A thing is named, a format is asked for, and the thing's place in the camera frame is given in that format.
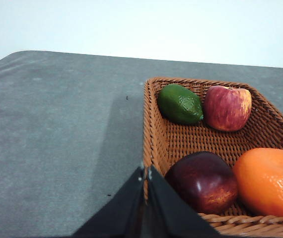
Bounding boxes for red yellow apple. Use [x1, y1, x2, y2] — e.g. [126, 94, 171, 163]
[203, 85, 252, 132]

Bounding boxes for brown woven wicker basket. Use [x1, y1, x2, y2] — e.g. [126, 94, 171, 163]
[142, 78, 283, 237]

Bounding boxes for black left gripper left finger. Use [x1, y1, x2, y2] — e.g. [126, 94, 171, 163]
[72, 167, 143, 238]

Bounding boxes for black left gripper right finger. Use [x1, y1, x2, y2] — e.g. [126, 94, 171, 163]
[147, 166, 221, 238]

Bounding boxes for dark red apple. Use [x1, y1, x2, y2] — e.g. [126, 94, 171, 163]
[165, 151, 238, 214]

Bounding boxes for orange fruit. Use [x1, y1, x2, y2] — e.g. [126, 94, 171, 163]
[232, 148, 283, 216]

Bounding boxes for green lime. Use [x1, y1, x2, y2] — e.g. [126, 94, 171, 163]
[157, 84, 204, 124]

